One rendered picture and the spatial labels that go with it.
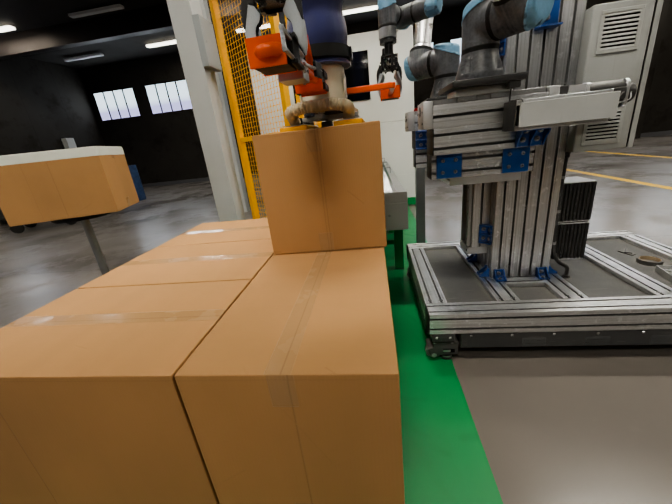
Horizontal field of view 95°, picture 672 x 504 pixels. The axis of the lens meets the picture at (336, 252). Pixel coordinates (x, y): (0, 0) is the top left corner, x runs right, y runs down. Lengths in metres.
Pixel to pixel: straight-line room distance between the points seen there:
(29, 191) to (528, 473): 2.72
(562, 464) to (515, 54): 1.35
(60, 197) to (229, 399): 2.08
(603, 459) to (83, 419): 1.29
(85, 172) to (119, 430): 1.86
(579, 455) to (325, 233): 0.98
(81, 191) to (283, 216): 1.65
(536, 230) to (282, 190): 1.10
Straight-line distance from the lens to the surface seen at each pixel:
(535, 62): 1.51
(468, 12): 1.30
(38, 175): 2.57
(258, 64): 0.69
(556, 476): 1.18
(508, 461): 1.17
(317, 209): 1.04
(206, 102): 2.64
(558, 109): 1.19
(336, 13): 1.29
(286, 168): 1.03
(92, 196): 2.47
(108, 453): 0.91
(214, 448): 0.76
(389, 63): 1.56
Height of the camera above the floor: 0.91
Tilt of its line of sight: 20 degrees down
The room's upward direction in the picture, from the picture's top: 6 degrees counter-clockwise
